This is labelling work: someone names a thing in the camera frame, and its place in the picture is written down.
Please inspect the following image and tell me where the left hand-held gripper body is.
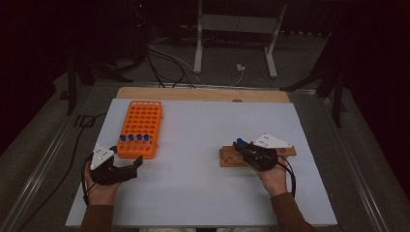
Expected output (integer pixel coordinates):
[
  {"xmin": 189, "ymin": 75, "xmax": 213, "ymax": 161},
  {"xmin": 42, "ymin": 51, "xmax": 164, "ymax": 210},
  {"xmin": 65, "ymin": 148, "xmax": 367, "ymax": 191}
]
[{"xmin": 89, "ymin": 144, "xmax": 138, "ymax": 187}]

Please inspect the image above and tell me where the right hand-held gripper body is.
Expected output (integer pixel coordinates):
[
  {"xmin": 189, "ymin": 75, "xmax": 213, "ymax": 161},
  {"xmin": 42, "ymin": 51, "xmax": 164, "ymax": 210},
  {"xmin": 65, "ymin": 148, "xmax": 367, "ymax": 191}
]
[{"xmin": 242, "ymin": 133, "xmax": 293, "ymax": 173}]

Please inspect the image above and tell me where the wooden test tube rack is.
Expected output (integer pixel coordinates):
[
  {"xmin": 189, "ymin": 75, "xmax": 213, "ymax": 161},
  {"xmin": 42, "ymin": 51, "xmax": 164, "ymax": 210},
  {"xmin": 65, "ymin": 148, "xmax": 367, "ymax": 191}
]
[{"xmin": 219, "ymin": 144, "xmax": 298, "ymax": 168}]

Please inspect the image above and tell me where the orange plastic test tube rack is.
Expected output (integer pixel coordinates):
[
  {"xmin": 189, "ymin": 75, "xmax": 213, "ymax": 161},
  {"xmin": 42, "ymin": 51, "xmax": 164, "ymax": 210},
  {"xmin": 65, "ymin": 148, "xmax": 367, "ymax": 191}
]
[{"xmin": 116, "ymin": 100, "xmax": 164, "ymax": 160}]

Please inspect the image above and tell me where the person's left hand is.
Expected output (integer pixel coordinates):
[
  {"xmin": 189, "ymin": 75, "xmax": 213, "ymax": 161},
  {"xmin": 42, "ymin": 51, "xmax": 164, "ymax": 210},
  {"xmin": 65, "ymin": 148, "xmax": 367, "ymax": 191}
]
[{"xmin": 83, "ymin": 168, "xmax": 122, "ymax": 207}]

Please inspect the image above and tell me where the person's right hand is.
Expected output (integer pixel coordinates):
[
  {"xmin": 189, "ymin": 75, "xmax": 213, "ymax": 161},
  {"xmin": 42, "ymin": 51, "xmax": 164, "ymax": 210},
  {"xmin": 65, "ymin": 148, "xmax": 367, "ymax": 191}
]
[{"xmin": 257, "ymin": 157, "xmax": 289, "ymax": 198}]

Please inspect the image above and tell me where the white table sheet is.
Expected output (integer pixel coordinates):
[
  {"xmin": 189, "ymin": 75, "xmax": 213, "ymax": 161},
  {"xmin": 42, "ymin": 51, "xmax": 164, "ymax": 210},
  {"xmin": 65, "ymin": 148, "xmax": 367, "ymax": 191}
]
[{"xmin": 65, "ymin": 98, "xmax": 338, "ymax": 228}]

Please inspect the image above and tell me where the black tripod stand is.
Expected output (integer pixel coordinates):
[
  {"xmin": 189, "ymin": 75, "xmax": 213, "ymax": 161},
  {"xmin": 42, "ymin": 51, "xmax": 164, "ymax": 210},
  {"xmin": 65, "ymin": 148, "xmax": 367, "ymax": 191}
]
[
  {"xmin": 279, "ymin": 64, "xmax": 347, "ymax": 129},
  {"xmin": 66, "ymin": 56, "xmax": 134, "ymax": 116}
]

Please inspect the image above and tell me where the grey metal stand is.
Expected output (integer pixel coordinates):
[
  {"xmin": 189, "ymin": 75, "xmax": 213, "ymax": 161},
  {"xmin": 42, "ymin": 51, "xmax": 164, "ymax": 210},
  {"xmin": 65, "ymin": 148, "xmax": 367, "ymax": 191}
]
[{"xmin": 192, "ymin": 0, "xmax": 288, "ymax": 79}]

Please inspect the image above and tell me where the left hand-held gripper cable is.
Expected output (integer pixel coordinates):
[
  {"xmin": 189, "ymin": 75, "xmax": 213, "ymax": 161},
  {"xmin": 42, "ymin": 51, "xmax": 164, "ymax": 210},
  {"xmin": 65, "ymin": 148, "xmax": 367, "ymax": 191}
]
[{"xmin": 81, "ymin": 154, "xmax": 98, "ymax": 207}]

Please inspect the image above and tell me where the hand-held gripper cable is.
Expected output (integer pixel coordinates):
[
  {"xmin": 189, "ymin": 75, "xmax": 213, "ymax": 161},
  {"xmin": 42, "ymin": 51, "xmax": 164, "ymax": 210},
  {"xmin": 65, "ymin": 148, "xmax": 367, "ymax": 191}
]
[
  {"xmin": 277, "ymin": 160, "xmax": 297, "ymax": 198},
  {"xmin": 81, "ymin": 154, "xmax": 98, "ymax": 207}
]

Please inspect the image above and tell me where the right hand-held gripper cable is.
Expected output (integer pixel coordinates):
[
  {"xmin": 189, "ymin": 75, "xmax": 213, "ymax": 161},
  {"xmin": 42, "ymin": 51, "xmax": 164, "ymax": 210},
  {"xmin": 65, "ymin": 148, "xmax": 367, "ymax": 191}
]
[{"xmin": 277, "ymin": 160, "xmax": 297, "ymax": 198}]

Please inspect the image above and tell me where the black floor bracket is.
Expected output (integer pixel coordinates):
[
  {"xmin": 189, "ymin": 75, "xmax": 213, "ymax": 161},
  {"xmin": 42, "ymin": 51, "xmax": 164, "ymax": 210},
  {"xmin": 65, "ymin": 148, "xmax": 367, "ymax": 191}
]
[{"xmin": 73, "ymin": 114, "xmax": 97, "ymax": 129}]

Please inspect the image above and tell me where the black floor cable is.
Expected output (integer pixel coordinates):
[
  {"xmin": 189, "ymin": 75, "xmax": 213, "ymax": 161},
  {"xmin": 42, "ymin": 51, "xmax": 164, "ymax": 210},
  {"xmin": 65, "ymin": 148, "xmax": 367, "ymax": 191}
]
[{"xmin": 17, "ymin": 111, "xmax": 108, "ymax": 231}]

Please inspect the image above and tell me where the bundle of black floor cables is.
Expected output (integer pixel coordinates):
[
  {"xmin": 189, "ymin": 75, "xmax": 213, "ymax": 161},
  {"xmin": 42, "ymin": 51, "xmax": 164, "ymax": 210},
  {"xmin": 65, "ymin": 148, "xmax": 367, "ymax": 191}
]
[{"xmin": 145, "ymin": 43, "xmax": 197, "ymax": 90}]

